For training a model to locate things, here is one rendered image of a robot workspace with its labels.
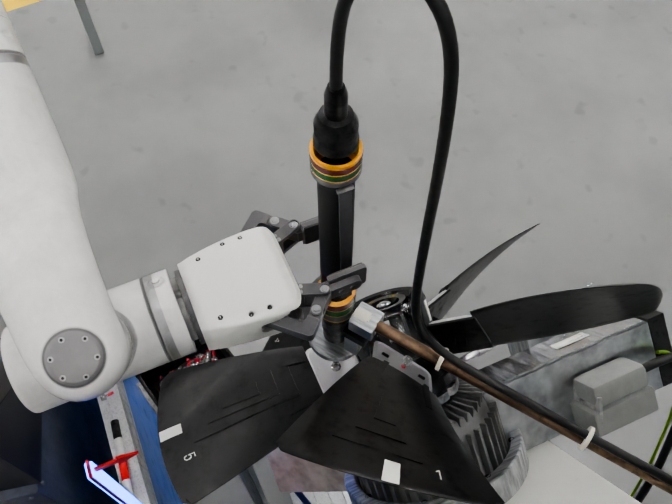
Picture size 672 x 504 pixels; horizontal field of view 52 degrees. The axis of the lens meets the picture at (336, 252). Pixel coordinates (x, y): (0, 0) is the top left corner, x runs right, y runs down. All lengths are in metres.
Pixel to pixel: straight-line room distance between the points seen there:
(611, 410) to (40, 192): 0.80
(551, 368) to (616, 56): 2.38
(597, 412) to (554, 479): 0.12
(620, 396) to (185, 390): 0.62
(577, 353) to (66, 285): 0.76
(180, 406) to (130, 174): 1.83
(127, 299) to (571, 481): 0.64
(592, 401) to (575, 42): 2.43
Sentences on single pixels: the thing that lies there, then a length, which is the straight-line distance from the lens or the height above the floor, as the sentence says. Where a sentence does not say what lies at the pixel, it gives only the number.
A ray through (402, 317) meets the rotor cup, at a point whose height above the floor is 1.26.
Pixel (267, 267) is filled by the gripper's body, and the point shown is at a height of 1.53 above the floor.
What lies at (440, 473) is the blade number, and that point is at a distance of 0.72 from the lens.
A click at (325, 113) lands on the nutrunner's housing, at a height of 1.71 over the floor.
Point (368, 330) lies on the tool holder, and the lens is 0.76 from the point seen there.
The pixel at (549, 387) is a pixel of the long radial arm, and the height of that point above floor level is 1.12.
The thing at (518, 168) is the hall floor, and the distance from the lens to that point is 2.75.
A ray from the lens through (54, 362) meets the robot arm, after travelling 0.57.
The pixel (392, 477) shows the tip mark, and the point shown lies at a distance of 0.68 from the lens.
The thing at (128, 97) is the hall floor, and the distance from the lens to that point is 3.03.
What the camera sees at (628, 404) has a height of 1.14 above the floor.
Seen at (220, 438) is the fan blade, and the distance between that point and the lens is 0.96.
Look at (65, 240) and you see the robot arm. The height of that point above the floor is 1.64.
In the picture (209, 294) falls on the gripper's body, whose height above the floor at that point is 1.53.
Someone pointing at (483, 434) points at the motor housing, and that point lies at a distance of 0.98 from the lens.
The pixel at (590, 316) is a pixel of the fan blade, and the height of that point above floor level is 1.27.
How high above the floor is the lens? 2.09
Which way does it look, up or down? 59 degrees down
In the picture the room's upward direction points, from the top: straight up
